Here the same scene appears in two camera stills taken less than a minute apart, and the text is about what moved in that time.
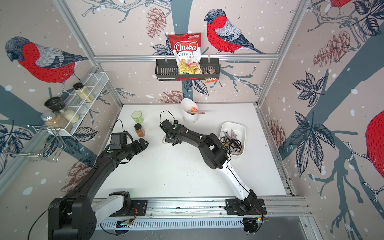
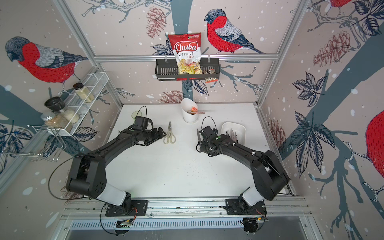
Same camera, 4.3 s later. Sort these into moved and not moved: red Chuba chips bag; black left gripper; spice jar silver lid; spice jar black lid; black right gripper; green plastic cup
Moved: black left gripper; black right gripper
Not moved: spice jar black lid; green plastic cup; spice jar silver lid; red Chuba chips bag
